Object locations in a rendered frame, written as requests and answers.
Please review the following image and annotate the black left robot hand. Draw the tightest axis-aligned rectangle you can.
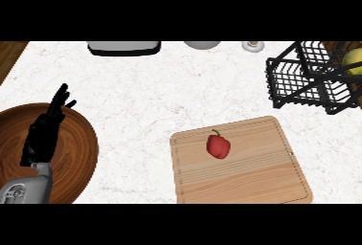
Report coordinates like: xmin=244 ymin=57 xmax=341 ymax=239
xmin=19 ymin=83 xmax=78 ymax=167

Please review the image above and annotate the pale wooden cutting board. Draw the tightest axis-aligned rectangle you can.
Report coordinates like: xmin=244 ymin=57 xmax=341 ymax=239
xmin=168 ymin=115 xmax=313 ymax=205

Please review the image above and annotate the round brown wooden bowl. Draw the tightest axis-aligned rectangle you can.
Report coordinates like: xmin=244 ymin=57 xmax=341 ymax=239
xmin=0 ymin=102 xmax=100 ymax=205

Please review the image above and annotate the brown wooden panel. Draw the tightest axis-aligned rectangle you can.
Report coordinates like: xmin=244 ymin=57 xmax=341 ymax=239
xmin=0 ymin=40 xmax=31 ymax=86

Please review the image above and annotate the grey and black appliance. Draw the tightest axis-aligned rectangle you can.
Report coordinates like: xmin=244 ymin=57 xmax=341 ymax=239
xmin=86 ymin=40 xmax=162 ymax=57

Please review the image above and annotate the red bell pepper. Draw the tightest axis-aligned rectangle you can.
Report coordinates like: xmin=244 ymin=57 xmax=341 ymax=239
xmin=205 ymin=128 xmax=232 ymax=161

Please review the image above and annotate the grey round bowl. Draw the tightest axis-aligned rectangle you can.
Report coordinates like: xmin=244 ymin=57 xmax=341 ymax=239
xmin=182 ymin=40 xmax=222 ymax=51

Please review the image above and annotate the small white round jar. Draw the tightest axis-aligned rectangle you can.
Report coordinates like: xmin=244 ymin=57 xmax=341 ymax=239
xmin=241 ymin=40 xmax=266 ymax=53

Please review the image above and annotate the yellow-green round fruit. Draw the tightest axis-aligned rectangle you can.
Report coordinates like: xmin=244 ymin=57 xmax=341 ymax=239
xmin=341 ymin=47 xmax=362 ymax=77

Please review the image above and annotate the black wire tiered basket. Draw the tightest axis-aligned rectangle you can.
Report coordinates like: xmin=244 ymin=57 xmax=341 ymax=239
xmin=264 ymin=40 xmax=362 ymax=116

